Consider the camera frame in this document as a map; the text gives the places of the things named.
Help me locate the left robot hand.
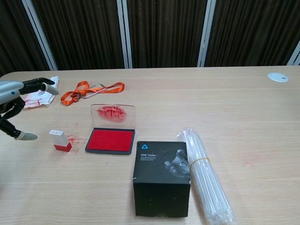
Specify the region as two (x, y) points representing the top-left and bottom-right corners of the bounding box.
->
(0, 77), (60, 141)

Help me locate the white red stamp block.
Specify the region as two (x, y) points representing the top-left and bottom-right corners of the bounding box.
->
(48, 129), (72, 152)

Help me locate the pink white tissue pack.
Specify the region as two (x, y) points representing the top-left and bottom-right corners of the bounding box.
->
(23, 75), (60, 109)

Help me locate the red ink pad with lid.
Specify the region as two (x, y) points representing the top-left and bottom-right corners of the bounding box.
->
(85, 104), (136, 155)

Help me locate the black VIVE Tracker box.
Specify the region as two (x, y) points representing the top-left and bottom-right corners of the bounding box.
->
(133, 141), (191, 218)

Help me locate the yellow rubber band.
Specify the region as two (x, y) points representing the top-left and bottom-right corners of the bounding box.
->
(189, 157), (211, 170)

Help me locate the clear plastic tube bundle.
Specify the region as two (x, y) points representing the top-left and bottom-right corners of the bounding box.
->
(176, 127), (239, 225)

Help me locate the grey partition post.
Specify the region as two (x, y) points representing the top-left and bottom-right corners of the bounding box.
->
(286, 40), (300, 66)
(116, 0), (133, 69)
(22, 0), (59, 71)
(197, 0), (218, 68)

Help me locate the orange lanyard with clear badge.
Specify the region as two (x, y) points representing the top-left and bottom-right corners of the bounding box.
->
(60, 81), (126, 106)

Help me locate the white round cable grommet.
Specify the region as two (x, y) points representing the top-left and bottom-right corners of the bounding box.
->
(267, 72), (289, 83)

